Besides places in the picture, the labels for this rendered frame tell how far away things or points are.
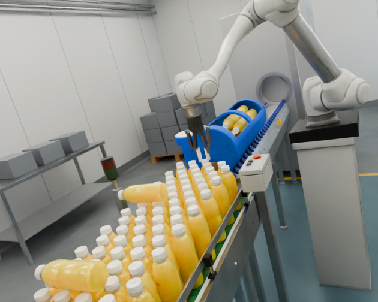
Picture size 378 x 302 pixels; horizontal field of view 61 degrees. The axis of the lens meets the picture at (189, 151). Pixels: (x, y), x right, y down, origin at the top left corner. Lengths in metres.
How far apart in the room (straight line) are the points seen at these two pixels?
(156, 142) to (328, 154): 4.40
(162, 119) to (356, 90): 4.38
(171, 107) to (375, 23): 3.83
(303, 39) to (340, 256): 1.33
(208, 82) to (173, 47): 6.46
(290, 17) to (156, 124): 4.52
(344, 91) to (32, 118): 4.21
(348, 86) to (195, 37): 5.96
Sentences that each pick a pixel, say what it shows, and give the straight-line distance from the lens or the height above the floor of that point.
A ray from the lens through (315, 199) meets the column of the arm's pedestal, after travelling 2.09.
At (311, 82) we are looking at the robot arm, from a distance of 1.95.
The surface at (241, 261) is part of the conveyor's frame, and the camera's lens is 1.38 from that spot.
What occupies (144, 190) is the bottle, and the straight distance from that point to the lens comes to 1.24.
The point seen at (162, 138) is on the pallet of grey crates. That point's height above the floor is 0.47.
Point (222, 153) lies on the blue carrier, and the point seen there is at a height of 1.08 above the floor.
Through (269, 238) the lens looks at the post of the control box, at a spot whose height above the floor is 0.72.
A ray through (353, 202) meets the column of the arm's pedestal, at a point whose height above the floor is 0.61.
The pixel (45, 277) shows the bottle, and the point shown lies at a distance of 0.94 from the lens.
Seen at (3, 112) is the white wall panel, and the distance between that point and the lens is 4.87.
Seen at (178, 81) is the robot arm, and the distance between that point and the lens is 1.51.
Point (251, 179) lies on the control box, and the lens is 1.37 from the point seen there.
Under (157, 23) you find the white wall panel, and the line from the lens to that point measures 7.97.
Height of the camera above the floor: 1.57
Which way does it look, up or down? 14 degrees down
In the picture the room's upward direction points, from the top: 15 degrees counter-clockwise
